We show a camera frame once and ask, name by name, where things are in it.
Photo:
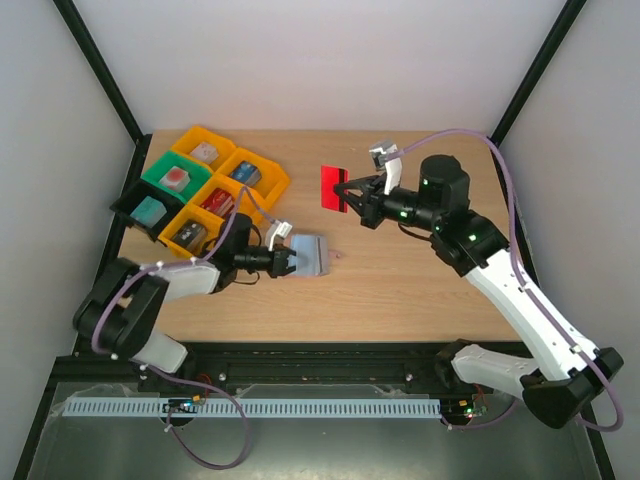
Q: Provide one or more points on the dark card stack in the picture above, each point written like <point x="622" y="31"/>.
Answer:
<point x="190" y="236"/>

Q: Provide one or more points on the black bin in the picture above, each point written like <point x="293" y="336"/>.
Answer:
<point x="133" y="195"/>

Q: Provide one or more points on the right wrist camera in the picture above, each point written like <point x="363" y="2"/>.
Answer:
<point x="386" y="158"/>

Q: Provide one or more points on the yellow bin far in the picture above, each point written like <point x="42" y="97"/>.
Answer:
<point x="197" y="134"/>

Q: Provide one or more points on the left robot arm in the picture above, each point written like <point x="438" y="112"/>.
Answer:
<point x="119" y="314"/>

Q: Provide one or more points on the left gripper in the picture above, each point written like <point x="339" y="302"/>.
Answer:
<point x="280" y="260"/>

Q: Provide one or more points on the teal card stack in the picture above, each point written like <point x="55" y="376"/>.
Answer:
<point x="149" y="212"/>

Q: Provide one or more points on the red VIP credit card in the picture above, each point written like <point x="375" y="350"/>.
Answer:
<point x="330" y="177"/>

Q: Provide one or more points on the red-dot card stack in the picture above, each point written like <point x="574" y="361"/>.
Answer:
<point x="175" y="179"/>

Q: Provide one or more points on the white card stack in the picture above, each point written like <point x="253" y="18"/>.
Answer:
<point x="205" y="152"/>

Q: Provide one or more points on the red card stack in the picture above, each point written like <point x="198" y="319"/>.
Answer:
<point x="219" y="202"/>

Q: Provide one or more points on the green bin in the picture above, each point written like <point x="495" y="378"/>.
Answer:
<point x="198" y="173"/>

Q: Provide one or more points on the slotted cable duct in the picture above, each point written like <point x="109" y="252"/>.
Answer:
<point x="125" y="407"/>

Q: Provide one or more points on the pink leather card holder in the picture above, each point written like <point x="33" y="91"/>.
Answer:
<point x="313" y="256"/>

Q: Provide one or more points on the yellow bin near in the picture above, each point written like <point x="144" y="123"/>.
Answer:
<point x="188" y="214"/>

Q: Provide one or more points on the blue card stack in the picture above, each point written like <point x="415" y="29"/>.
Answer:
<point x="246" y="173"/>

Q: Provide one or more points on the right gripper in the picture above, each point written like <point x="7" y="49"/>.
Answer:
<point x="371" y="201"/>

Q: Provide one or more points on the yellow bin with red cards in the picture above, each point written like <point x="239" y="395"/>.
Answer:
<point x="246" y="207"/>

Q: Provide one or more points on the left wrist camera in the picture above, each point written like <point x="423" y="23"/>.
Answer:
<point x="277" y="233"/>

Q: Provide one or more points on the yellow bin with blue cards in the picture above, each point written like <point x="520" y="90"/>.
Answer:
<point x="264" y="177"/>

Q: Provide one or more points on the black aluminium frame rail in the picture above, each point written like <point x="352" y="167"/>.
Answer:
<point x="232" y="363"/>

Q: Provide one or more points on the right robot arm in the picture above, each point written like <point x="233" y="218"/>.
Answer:
<point x="565" y="370"/>

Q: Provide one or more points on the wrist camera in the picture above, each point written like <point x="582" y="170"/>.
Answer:
<point x="386" y="158"/>
<point x="277" y="233"/>

